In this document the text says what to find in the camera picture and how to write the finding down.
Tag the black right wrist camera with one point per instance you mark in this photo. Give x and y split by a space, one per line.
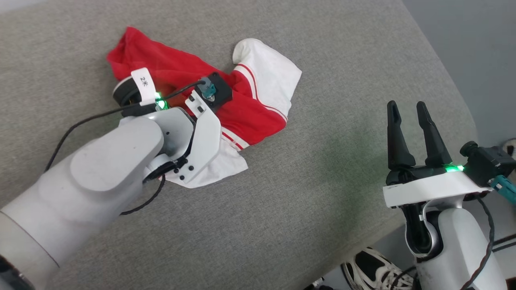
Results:
487 161

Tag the red and white garment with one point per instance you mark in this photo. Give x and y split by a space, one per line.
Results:
258 114

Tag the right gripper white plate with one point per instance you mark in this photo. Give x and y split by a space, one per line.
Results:
431 191

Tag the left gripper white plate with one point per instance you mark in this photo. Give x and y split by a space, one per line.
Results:
207 141

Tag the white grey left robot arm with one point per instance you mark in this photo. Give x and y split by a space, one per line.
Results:
100 169

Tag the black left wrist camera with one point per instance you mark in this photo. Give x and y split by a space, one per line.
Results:
219 94

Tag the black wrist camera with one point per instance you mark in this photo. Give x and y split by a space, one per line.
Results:
487 161
219 94

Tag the white black plush toy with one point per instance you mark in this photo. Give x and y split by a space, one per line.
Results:
511 147

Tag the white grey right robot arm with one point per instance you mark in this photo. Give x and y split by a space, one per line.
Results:
459 249

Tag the white and black sneaker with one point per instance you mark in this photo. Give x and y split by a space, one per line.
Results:
375 270

